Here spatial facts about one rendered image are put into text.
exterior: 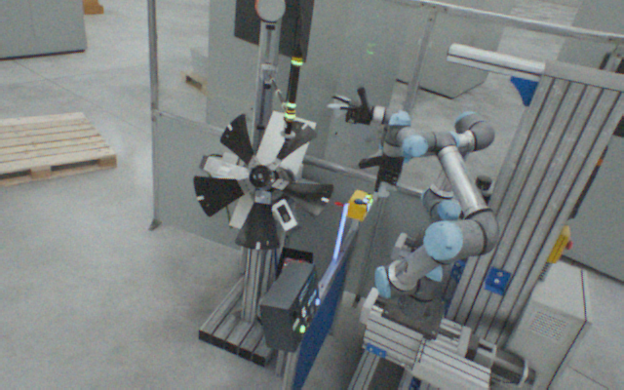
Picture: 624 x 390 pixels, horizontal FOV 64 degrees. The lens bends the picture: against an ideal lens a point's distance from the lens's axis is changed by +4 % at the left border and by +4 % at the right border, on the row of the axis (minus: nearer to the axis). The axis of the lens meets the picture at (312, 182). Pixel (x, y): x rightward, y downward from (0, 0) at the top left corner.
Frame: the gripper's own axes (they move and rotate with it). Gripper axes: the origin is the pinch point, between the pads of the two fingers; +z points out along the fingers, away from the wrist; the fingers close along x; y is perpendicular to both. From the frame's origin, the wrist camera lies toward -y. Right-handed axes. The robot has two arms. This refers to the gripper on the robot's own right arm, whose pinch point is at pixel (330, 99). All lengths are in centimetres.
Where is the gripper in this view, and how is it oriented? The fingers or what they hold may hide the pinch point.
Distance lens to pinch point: 217.5
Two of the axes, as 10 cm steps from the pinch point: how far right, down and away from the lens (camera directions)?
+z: -9.7, -2.2, 0.9
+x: 1.9, -4.6, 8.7
